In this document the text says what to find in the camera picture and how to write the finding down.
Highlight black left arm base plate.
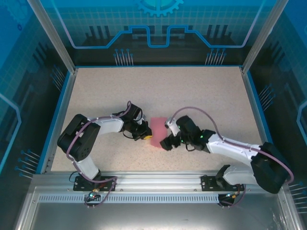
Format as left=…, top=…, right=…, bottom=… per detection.
left=73, top=175, right=118, bottom=192

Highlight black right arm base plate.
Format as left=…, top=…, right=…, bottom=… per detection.
left=201, top=174, right=246, bottom=192

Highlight aluminium enclosure post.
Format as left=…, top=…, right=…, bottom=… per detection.
left=26, top=0, right=79, bottom=74
left=241, top=0, right=290, bottom=74

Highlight grey metal panel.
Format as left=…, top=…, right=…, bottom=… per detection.
left=14, top=186, right=303, bottom=230

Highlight long aluminium mounting rail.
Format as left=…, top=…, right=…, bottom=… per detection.
left=31, top=170, right=287, bottom=192

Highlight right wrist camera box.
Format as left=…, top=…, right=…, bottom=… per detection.
left=164, top=116, right=180, bottom=135

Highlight slotted grey cable duct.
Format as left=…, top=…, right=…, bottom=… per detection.
left=37, top=194, right=221, bottom=204

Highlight aluminium side rail blue trim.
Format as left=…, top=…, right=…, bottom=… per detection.
left=239, top=67, right=284, bottom=175
left=35, top=68, right=78, bottom=175

